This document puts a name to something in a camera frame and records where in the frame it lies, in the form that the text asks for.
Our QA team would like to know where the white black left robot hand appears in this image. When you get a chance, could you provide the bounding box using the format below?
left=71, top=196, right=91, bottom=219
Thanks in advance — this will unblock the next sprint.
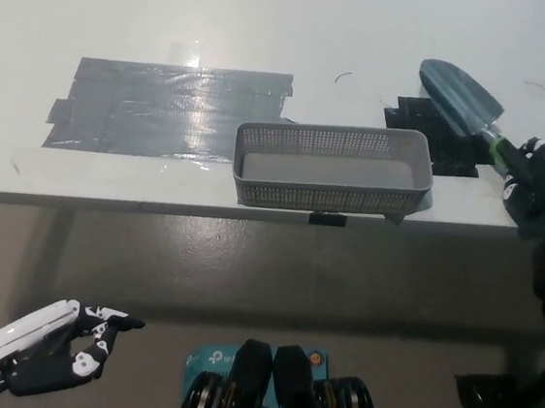
left=0, top=291, right=148, bottom=408

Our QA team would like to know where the small black tape strip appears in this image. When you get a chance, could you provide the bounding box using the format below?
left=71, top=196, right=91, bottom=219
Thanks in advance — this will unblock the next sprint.
left=307, top=210, right=349, bottom=231

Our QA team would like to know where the garden trowel green black handle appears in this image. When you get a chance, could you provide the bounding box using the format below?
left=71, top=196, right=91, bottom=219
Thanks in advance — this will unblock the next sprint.
left=408, top=57, right=529, bottom=177

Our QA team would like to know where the black teal robot torso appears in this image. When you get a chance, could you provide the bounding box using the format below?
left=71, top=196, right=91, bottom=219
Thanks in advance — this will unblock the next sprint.
left=175, top=331, right=397, bottom=408

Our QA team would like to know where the grey duct tape patch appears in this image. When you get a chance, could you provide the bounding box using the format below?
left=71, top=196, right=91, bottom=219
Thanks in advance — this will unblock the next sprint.
left=40, top=47, right=303, bottom=173

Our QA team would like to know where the grey perforated plastic basket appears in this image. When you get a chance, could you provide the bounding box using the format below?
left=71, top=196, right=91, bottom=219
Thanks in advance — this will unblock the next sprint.
left=228, top=110, right=440, bottom=227

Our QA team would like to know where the black tape patch on desk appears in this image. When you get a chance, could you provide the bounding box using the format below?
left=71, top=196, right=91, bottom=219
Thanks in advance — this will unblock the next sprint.
left=376, top=92, right=501, bottom=182

